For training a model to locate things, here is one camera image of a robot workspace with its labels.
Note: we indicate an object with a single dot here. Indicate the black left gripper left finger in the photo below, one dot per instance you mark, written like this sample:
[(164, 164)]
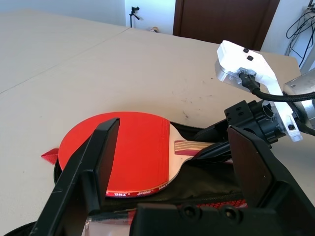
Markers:
[(81, 177)]

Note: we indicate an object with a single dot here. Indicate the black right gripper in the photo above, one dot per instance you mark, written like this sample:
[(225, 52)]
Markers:
[(256, 120)]

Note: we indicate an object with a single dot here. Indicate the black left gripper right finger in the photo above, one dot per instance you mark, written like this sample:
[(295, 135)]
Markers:
[(258, 172)]

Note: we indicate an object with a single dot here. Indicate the red black paddle case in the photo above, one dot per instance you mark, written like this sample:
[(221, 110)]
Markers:
[(204, 182)]

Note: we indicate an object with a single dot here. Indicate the red ping-pong paddle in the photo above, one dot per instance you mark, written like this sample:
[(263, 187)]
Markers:
[(140, 147)]

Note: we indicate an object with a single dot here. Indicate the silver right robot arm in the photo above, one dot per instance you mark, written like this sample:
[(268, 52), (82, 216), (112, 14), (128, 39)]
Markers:
[(301, 83)]

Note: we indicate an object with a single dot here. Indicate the brown wooden door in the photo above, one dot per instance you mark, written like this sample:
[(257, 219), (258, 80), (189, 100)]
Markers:
[(221, 19)]

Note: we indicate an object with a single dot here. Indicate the small black camera stand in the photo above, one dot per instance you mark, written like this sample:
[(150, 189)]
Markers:
[(134, 16)]

